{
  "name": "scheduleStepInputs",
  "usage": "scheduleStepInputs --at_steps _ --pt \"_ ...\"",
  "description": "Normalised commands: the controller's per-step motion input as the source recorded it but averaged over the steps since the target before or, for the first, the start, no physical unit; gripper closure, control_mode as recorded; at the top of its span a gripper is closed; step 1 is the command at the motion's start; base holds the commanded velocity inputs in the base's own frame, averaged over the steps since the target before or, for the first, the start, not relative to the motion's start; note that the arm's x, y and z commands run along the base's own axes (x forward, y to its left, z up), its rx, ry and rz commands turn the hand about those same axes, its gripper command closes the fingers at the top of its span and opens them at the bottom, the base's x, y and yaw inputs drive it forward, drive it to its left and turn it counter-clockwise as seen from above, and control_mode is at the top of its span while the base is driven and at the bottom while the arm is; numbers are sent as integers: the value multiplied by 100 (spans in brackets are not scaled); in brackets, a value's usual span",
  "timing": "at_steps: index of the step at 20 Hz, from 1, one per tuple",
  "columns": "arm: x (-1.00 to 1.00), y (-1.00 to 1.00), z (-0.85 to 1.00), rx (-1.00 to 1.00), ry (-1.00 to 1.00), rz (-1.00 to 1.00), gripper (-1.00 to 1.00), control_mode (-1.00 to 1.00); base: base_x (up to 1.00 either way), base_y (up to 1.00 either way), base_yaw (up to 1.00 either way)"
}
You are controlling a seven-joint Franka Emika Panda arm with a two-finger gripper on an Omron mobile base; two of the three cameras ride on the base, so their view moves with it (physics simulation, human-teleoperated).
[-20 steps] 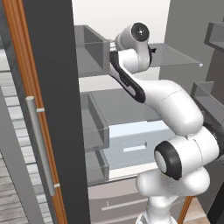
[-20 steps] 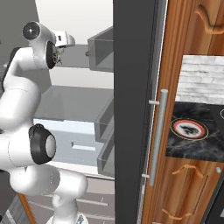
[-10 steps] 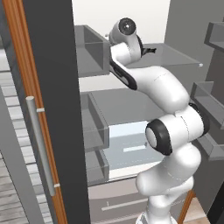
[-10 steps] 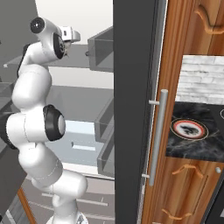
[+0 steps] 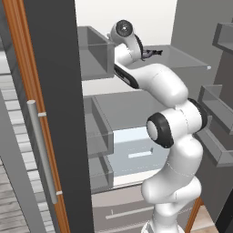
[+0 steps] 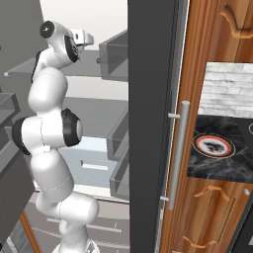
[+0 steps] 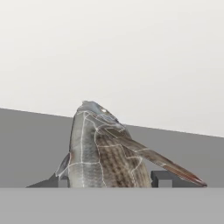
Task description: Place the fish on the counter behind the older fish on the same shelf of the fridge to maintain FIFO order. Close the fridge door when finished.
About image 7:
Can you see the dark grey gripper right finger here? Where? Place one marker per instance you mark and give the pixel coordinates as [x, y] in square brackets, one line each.
[163, 178]

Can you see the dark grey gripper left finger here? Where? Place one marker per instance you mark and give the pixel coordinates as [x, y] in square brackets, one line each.
[52, 182]

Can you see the grey brown fish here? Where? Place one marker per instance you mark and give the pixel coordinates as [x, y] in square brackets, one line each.
[99, 145]

